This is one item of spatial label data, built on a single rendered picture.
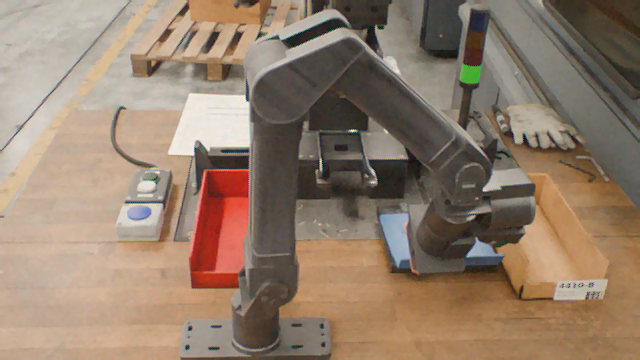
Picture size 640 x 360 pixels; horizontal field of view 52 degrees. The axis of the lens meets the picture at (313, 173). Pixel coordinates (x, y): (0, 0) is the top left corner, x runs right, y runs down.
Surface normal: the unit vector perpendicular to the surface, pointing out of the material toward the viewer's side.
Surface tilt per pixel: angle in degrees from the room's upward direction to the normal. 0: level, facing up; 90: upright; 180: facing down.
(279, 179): 90
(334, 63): 90
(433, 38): 90
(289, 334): 0
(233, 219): 0
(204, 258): 0
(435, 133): 81
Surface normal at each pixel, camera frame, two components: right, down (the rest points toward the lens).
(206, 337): 0.02, -0.86
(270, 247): 0.13, 0.31
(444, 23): -0.01, 0.51
